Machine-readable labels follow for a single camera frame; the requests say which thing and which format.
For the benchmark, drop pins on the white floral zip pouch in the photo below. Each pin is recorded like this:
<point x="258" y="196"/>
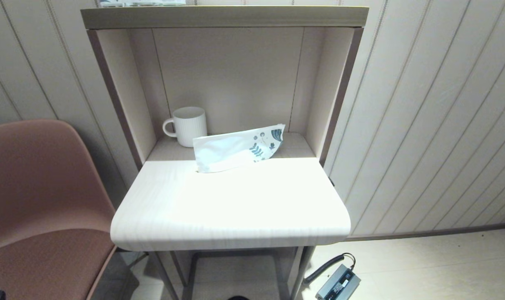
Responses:
<point x="231" y="150"/>

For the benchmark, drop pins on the white ribbed ceramic mug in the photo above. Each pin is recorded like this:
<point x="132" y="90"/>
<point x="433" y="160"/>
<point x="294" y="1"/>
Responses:
<point x="190" y="127"/>

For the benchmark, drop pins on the beige wooden desk with hutch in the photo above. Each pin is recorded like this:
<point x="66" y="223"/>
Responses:
<point x="235" y="16"/>

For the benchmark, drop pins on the black round robot part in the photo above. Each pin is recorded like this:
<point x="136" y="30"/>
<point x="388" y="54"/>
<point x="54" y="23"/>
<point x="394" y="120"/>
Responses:
<point x="238" y="298"/>

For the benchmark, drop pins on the brown pink chair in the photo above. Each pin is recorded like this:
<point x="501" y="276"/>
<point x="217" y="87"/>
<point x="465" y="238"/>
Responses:
<point x="40" y="187"/>

